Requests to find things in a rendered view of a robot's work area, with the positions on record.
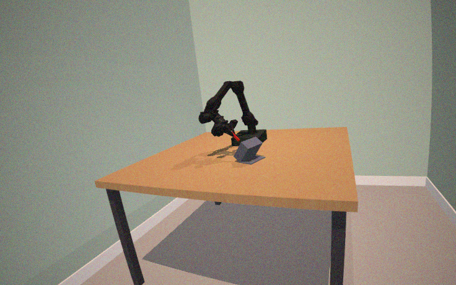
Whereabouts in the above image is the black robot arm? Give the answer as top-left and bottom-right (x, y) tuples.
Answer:
(198, 81), (258, 134)

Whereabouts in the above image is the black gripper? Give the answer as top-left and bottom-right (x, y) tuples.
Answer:
(211, 115), (238, 137)

